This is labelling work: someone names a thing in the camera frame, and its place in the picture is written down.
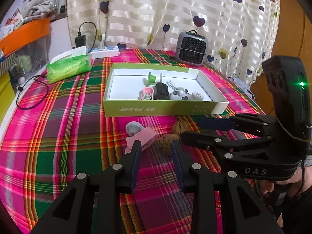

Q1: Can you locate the striped gift box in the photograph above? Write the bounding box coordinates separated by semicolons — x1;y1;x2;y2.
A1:
0;53;16;77

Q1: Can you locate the wooden wardrobe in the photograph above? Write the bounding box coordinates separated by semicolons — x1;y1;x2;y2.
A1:
251;0;311;115

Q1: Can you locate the black cable on table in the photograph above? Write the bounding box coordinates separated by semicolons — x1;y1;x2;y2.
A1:
16;74;50;110

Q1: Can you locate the lower brown walnut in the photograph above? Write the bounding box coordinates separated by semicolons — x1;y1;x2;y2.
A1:
159;134;180;156

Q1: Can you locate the person's right hand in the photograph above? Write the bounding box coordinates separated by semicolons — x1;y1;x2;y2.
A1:
258;166;312;197

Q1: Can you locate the grey mini fan heater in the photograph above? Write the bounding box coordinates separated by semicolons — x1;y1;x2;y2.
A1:
175;30;209;67

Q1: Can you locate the pink clip with white disc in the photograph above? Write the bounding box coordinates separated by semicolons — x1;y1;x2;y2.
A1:
125;121;159;154

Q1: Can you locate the small white round cap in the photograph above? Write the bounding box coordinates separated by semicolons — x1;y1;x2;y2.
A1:
190;91;204;101

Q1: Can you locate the pile of white cloth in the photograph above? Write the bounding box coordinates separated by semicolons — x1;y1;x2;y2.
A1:
21;0;57;23

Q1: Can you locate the heart pattern curtain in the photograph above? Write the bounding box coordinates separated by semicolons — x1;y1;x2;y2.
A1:
67;0;280;85

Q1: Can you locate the black device with clear cap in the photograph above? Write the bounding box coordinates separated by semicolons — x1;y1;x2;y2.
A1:
154;83;169;100

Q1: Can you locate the black charger with cable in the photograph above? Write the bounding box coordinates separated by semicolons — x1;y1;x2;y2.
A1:
75;21;97;48

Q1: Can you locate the yellow box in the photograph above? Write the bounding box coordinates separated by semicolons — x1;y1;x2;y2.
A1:
0;72;15;123

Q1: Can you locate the green and white cardboard box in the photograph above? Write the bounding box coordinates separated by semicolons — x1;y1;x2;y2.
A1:
103;63;229;117

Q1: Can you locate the brown walnut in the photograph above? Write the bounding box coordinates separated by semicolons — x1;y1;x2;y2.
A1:
159;134;180;156
172;121;190;137

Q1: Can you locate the white usb cable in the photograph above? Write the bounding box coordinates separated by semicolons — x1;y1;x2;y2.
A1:
167;79;189;94

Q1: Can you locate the orange lid storage bin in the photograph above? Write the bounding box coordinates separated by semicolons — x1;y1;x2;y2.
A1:
0;17;51;79

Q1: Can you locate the green and white spool holder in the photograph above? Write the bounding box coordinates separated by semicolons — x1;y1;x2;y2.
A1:
146;72;163;87

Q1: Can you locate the upper brown walnut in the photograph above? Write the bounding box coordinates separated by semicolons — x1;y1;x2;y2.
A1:
172;121;190;137

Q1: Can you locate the white power strip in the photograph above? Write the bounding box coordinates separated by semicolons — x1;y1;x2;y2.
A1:
90;46;120;59

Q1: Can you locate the green tissue pack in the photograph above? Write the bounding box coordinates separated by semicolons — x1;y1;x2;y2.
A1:
46;45;92;84

